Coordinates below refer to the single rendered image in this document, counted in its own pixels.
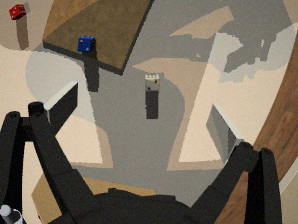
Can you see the dark blue die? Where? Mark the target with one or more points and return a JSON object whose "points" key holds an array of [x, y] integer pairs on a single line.
{"points": [[86, 44]]}

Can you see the brown textured mat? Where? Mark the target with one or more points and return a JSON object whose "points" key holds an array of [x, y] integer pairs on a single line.
{"points": [[113, 23]]}

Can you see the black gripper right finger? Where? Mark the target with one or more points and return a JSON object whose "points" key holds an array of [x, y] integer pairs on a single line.
{"points": [[263, 204]]}

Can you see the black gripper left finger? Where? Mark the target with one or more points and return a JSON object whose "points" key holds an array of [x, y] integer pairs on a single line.
{"points": [[66, 183]]}

